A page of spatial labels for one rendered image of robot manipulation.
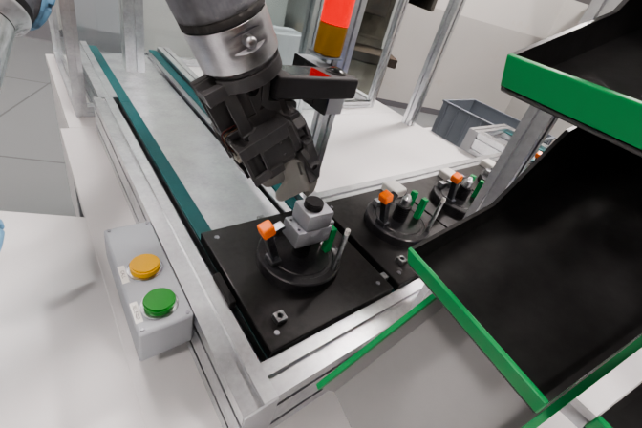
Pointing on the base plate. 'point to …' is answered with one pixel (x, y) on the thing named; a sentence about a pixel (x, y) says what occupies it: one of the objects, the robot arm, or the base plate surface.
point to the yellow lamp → (330, 39)
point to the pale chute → (438, 379)
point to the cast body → (309, 222)
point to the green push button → (159, 302)
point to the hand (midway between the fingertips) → (309, 184)
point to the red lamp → (337, 8)
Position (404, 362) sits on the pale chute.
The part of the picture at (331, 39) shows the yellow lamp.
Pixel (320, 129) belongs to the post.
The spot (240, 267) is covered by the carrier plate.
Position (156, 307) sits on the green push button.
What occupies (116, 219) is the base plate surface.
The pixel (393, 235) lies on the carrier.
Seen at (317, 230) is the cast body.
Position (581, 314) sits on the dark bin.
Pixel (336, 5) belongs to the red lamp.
